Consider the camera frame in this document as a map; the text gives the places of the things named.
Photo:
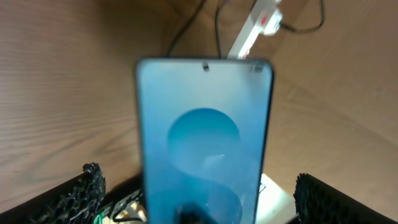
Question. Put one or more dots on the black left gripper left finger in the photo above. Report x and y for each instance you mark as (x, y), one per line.
(74, 201)

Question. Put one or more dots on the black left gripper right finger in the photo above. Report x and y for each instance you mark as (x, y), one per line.
(318, 203)

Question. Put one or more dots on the blue Galaxy smartphone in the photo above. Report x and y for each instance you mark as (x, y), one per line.
(203, 127)

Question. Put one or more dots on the white USB charger adapter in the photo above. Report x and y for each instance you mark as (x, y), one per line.
(270, 21)

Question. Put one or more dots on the cardboard box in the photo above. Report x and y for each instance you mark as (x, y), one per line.
(350, 63)

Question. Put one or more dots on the white power strip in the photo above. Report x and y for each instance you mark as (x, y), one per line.
(250, 30)

